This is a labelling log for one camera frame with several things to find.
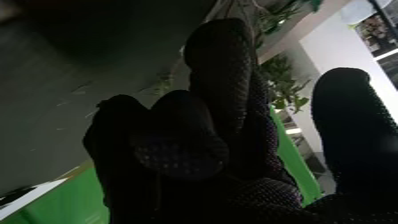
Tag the green plant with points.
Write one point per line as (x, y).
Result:
(285, 87)

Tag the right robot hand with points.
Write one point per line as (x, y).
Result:
(196, 186)

